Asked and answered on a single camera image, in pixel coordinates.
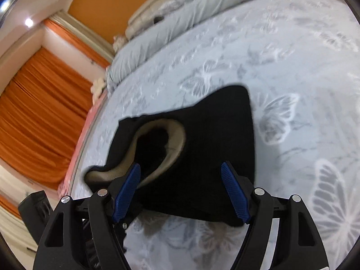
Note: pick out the black floor appliance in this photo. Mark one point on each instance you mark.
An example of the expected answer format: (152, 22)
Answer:
(35, 211)

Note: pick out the black pants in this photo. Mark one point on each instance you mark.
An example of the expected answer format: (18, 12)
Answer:
(180, 153)

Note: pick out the cream padded headboard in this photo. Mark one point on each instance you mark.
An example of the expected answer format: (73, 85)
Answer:
(141, 16)

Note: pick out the grey folded duvet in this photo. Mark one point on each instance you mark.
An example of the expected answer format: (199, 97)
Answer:
(174, 23)

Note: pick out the white plush toy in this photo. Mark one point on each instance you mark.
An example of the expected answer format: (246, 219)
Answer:
(97, 89)

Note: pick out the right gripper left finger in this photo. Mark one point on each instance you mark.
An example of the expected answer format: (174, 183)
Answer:
(88, 233)

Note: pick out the orange curtain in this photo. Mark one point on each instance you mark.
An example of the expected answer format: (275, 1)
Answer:
(43, 111)

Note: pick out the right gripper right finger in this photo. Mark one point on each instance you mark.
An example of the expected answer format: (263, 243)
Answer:
(298, 243)

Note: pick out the pink mattress edge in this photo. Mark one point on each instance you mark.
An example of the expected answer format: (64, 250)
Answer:
(65, 186)

